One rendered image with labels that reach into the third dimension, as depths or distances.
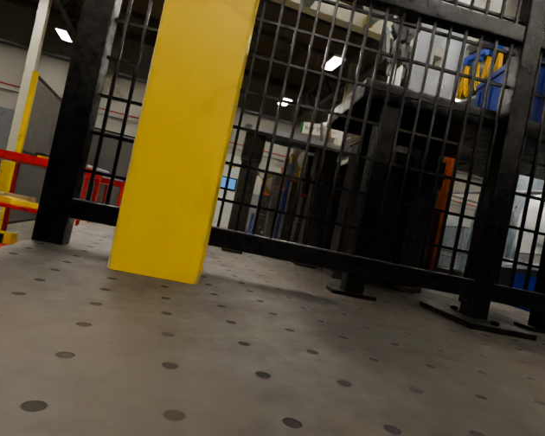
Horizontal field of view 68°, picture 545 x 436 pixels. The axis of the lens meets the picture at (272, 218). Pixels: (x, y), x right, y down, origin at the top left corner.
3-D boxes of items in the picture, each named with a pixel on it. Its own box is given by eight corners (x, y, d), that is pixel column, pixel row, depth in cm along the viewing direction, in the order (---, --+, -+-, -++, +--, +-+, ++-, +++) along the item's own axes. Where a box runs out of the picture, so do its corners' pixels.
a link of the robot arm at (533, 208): (534, 257, 154) (539, 201, 155) (585, 261, 137) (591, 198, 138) (503, 251, 148) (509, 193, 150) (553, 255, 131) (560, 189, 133)
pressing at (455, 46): (394, 152, 91) (424, 6, 91) (441, 163, 92) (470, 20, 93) (395, 151, 90) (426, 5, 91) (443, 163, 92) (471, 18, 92)
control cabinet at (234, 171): (193, 250, 783) (219, 127, 787) (190, 246, 834) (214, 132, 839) (233, 257, 805) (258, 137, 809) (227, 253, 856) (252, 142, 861)
